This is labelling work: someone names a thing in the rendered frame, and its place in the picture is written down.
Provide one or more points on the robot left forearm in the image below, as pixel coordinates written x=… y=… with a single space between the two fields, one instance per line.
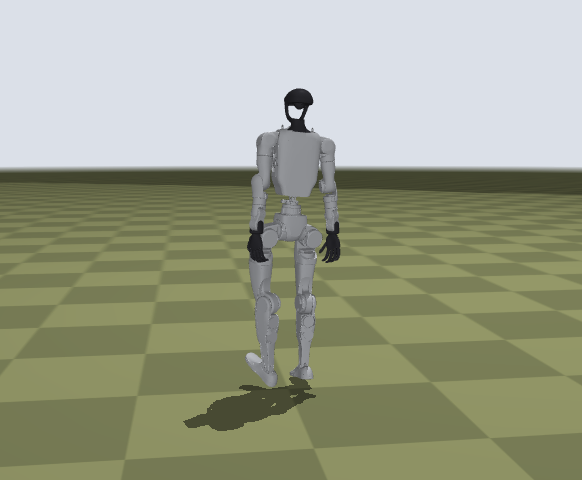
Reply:
x=258 y=212

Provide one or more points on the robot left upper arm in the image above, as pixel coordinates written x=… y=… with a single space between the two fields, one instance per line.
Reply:
x=264 y=144

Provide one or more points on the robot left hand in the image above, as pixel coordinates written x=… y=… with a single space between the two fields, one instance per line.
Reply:
x=255 y=244

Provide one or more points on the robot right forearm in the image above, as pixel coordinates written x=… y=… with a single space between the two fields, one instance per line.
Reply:
x=331 y=210

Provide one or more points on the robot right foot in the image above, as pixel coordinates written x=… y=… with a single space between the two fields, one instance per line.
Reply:
x=303 y=373

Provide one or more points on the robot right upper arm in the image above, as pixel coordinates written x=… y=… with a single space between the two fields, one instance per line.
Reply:
x=327 y=157

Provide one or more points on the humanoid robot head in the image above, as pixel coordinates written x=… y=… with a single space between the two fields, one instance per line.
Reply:
x=300 y=98

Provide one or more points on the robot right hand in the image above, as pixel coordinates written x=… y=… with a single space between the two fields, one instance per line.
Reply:
x=332 y=242

